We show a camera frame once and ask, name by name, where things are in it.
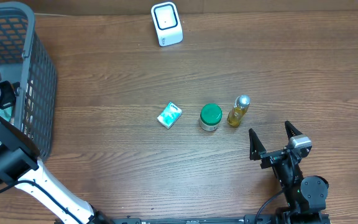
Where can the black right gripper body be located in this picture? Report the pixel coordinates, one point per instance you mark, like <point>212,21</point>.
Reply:
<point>284,168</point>

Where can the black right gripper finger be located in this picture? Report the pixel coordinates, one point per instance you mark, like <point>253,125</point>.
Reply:
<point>291,130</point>
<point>256,147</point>

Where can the teal wet wipes pack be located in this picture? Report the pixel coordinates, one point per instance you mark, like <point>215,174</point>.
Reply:
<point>8,114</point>

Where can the yellow oil bottle silver cap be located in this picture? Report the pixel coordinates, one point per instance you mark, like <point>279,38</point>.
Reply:
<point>241,105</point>

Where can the green lid white jar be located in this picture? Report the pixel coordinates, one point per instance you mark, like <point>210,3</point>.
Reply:
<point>210,117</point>

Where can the teal Kleenex tissue pack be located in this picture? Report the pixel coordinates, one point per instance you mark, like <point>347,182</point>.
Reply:
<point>169,115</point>

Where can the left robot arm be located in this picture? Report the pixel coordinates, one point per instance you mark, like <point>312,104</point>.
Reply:
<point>21,167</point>

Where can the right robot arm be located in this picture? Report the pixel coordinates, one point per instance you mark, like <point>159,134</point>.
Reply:
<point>305,196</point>

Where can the white barcode scanner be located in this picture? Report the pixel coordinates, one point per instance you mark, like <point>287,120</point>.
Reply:
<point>167,24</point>

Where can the grey plastic shopping basket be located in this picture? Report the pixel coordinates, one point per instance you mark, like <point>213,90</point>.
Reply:
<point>24,60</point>

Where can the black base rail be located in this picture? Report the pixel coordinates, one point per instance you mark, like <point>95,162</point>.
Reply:
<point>197,221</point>

